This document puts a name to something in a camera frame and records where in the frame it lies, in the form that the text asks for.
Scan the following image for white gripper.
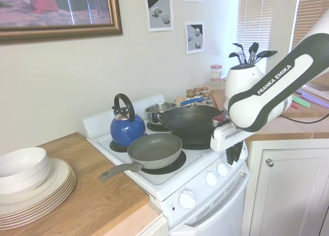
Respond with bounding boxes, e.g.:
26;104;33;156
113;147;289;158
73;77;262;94
209;123;255;168

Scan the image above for white electric stove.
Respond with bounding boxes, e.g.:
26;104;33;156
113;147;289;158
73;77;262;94
82;94;250;236

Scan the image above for black coil burner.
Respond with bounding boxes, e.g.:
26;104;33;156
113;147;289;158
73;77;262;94
140;150;187;175
145;120;172;133
179;135;213;151
109;139;131;153

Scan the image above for wooden cutting board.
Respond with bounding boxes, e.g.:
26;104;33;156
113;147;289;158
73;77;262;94
210;88;228;111

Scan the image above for black wok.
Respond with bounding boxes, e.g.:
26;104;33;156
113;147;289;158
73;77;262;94
156;104;225;147

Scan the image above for large white oven knob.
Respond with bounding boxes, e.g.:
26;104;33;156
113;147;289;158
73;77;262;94
178;189;196;210

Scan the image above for white cabinet door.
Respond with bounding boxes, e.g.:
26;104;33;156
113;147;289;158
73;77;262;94
245;139;329;236

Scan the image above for grey frying pan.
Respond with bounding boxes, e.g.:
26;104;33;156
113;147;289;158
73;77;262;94
98;132;183;183

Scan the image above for green knife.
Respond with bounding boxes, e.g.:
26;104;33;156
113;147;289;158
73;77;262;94
291;94;312;108

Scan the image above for purple knife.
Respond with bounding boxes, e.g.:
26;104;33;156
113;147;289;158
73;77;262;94
295;90;329;106

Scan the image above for black kitchen spoon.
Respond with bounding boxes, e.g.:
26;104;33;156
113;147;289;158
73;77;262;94
228;51;242;64

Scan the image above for black slotted spoon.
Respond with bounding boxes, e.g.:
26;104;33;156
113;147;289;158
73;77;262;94
254;50;279;64

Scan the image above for black kitchen turner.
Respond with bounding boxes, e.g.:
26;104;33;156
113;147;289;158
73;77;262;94
247;42;259;65

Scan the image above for black kitchen spatula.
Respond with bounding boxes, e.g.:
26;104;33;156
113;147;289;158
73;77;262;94
232;42;245;65

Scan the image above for medium grey shapes paper print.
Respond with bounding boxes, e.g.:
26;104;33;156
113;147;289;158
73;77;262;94
184;21;205;56

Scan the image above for large grey shapes paper print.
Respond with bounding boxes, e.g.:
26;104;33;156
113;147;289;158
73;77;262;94
143;0;174;32

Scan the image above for cream dinner plate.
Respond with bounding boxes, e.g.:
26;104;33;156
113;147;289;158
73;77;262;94
0;178;77;224
0;157;76;206
0;179;77;227
0;174;76;219
0;176;77;222

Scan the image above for white bowl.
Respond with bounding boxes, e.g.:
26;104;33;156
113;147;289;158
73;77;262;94
0;147;48;180
0;161;51;194

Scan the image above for stack of white plates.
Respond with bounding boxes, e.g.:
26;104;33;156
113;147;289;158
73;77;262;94
0;181;77;230

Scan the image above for gold framed painting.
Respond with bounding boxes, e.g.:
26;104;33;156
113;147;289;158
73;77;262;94
0;0;123;45

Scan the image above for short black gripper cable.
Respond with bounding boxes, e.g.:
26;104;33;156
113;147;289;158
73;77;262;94
212;108;231;129

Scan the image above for grey red wrist mount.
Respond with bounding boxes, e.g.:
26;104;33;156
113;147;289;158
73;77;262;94
212;114;230;128

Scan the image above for white oven door handle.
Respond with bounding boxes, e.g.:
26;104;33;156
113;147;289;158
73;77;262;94
179;170;250;236

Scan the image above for long black cable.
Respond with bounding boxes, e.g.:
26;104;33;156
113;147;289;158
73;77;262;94
279;112;329;124

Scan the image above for steel saucepan blue handle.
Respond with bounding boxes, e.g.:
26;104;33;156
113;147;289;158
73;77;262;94
144;97;207;125

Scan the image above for blue kettle black handle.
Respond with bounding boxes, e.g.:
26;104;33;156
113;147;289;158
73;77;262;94
109;93;147;147

